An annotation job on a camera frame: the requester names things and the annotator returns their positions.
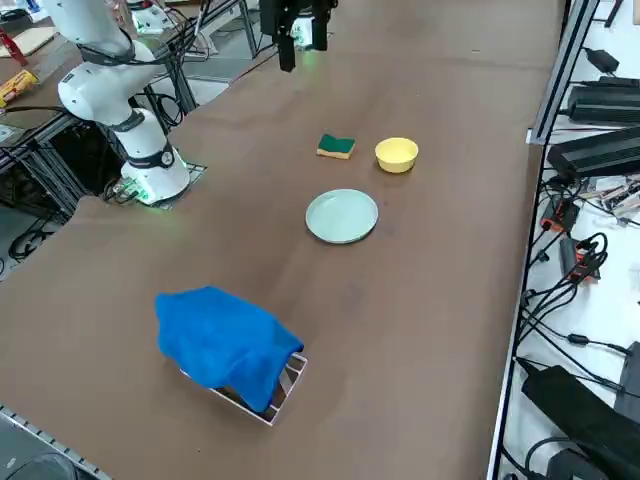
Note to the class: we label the black power brick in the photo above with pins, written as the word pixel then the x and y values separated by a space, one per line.
pixel 580 410

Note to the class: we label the power strip with red switches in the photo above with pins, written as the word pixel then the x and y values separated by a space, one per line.
pixel 562 212

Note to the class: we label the grey power box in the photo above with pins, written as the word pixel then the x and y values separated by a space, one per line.
pixel 595 152

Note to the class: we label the small yellow dish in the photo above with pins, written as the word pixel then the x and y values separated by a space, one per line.
pixel 396 156

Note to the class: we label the clear acrylic rack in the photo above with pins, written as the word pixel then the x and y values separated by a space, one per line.
pixel 287 385

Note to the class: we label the blue cloth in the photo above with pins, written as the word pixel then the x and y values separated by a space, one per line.
pixel 215 335

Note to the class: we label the green and yellow sponge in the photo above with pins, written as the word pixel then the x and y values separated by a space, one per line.
pixel 336 144

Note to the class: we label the bare circuit board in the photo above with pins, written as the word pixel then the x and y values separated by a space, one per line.
pixel 617 192

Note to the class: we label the black and orange adapter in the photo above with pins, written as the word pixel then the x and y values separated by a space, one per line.
pixel 582 262

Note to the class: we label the pale green plate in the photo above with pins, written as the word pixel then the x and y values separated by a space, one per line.
pixel 341 216

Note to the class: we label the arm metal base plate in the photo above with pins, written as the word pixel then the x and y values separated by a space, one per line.
pixel 196 172

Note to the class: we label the small black power adapter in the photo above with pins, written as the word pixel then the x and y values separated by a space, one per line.
pixel 602 59

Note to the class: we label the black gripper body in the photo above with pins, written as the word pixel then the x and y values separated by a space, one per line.
pixel 280 12

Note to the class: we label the tan cardboard sheet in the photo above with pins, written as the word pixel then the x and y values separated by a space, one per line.
pixel 35 37

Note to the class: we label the yellow snack packet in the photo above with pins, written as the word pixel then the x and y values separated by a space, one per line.
pixel 17 86

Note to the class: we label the aluminium post with bracket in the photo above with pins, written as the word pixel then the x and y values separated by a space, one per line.
pixel 565 65

